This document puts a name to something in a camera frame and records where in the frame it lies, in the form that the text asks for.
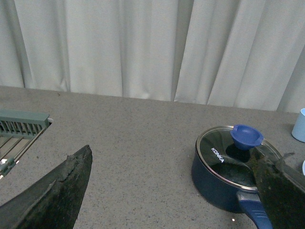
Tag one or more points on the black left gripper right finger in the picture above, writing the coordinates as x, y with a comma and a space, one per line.
281, 190

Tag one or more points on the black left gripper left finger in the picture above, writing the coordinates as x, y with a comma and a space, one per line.
54, 201

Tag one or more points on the glass lid with blue knob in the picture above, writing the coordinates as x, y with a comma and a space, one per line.
219, 154

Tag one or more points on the light blue plate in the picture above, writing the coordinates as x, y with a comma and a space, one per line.
303, 167

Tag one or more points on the dark blue saucepan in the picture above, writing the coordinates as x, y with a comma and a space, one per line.
228, 197

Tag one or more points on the light blue plastic cup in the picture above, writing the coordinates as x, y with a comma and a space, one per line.
298, 131

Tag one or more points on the green dish rack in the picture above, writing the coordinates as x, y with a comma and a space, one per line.
18, 131

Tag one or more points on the white curtain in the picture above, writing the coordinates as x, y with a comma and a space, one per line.
236, 53

